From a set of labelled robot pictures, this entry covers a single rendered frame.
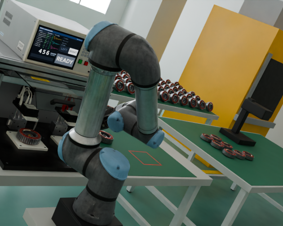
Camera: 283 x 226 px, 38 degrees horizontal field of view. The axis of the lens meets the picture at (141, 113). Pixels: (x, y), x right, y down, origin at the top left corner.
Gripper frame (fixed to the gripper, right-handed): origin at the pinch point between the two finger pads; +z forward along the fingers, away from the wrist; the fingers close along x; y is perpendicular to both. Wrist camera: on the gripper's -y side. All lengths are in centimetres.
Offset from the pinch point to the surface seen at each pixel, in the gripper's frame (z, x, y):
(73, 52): 10.4, -32.2, -15.9
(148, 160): 25, 43, -43
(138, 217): 72, 90, -54
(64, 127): 34.9, 0.9, -7.3
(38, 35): 8.2, -45.3, 0.4
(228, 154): 36, 90, -136
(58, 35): 6.7, -42.0, -8.6
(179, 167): 21, 59, -61
